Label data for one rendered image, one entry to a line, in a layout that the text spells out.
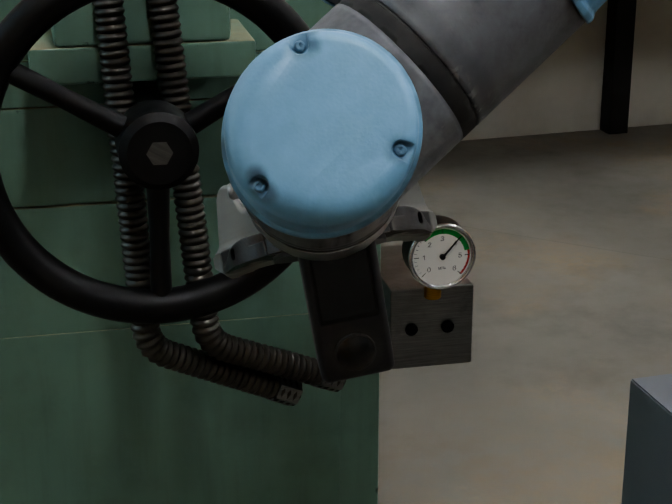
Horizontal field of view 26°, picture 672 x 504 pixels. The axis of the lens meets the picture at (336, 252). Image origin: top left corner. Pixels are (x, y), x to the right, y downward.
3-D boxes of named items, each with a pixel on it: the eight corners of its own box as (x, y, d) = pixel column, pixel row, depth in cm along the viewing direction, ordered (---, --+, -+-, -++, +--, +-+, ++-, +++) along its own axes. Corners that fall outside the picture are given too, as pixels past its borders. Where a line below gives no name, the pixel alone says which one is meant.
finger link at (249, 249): (260, 243, 98) (335, 215, 91) (265, 269, 98) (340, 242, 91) (201, 250, 95) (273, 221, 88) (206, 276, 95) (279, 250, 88)
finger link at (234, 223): (209, 199, 102) (282, 167, 95) (225, 282, 101) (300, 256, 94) (171, 203, 100) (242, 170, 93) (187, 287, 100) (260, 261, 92)
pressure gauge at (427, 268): (407, 312, 131) (409, 226, 128) (397, 296, 135) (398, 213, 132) (474, 306, 132) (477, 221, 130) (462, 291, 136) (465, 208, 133)
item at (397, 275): (390, 371, 136) (391, 291, 133) (360, 321, 147) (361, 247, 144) (476, 363, 138) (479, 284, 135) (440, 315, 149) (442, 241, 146)
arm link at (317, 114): (477, 118, 65) (316, 272, 64) (453, 164, 78) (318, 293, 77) (332, -29, 66) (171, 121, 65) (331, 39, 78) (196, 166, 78)
